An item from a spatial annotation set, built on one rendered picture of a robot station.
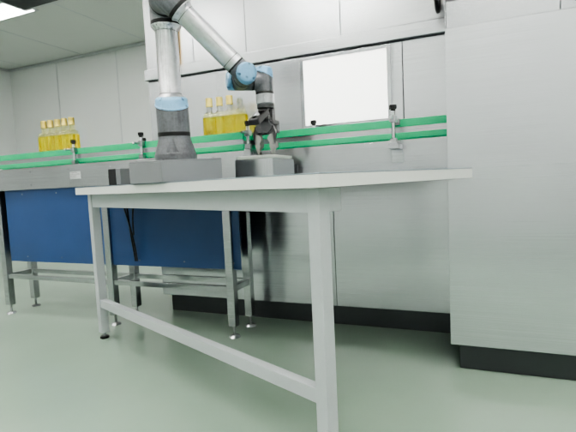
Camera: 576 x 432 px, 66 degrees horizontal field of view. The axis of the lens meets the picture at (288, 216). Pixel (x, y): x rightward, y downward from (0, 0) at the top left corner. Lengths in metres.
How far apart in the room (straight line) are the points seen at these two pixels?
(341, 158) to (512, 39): 0.75
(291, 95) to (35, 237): 1.71
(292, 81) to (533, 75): 1.07
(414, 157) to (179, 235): 1.17
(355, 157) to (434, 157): 0.32
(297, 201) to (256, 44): 1.41
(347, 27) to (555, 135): 1.05
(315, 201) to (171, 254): 1.34
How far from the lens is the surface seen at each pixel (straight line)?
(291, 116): 2.23
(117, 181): 2.34
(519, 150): 1.71
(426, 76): 2.13
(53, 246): 2.87
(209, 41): 1.73
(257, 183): 1.16
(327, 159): 1.96
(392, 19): 2.21
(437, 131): 1.89
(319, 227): 1.07
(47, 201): 2.87
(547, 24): 1.78
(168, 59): 1.84
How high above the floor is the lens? 0.73
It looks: 5 degrees down
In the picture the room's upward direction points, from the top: 3 degrees counter-clockwise
